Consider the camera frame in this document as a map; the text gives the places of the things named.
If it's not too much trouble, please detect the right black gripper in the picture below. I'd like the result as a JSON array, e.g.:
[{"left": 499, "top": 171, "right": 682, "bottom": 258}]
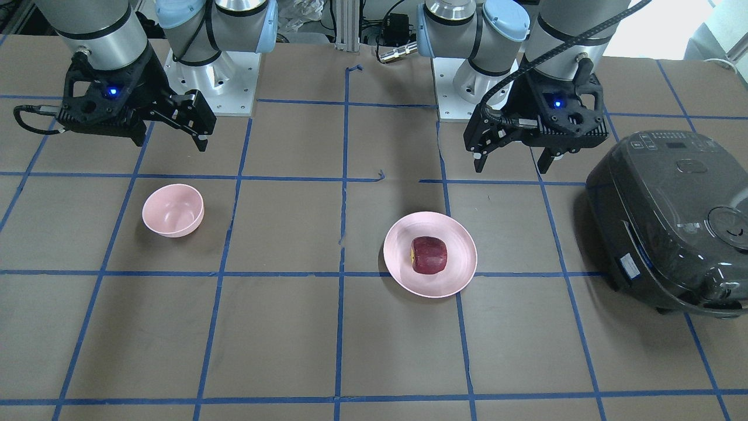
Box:
[{"left": 58, "top": 54, "right": 217, "bottom": 153}]

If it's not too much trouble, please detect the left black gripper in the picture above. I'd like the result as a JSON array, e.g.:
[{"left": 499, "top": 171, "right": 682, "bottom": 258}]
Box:
[{"left": 464, "top": 57, "right": 609, "bottom": 175}]

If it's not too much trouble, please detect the red apple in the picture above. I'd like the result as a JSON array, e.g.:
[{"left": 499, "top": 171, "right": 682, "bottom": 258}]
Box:
[{"left": 411, "top": 236, "right": 447, "bottom": 275}]

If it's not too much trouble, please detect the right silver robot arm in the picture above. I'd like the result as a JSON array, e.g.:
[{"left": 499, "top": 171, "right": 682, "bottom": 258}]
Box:
[{"left": 13, "top": 1, "right": 278, "bottom": 152}]

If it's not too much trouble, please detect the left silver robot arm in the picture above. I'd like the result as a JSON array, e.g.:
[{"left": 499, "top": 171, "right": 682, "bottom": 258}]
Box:
[{"left": 416, "top": 1, "right": 633, "bottom": 173}]

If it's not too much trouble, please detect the pink bowl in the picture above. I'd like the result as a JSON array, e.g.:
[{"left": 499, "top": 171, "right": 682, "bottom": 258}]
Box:
[{"left": 141, "top": 184, "right": 205, "bottom": 238}]

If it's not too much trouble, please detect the pink plate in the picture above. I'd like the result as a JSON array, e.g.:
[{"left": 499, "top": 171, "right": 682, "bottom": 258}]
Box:
[{"left": 383, "top": 212, "right": 477, "bottom": 298}]

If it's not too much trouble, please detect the dark grey rice cooker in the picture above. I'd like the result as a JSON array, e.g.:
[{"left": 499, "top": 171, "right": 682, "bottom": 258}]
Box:
[{"left": 586, "top": 130, "right": 747, "bottom": 318}]

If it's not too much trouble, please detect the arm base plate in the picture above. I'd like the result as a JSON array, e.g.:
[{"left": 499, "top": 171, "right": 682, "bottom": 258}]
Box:
[
  {"left": 432, "top": 58, "right": 518, "bottom": 122},
  {"left": 165, "top": 50, "right": 264, "bottom": 117}
]

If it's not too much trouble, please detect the aluminium frame post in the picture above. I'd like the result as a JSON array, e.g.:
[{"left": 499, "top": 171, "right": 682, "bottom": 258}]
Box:
[{"left": 334, "top": 0, "right": 361, "bottom": 54}]

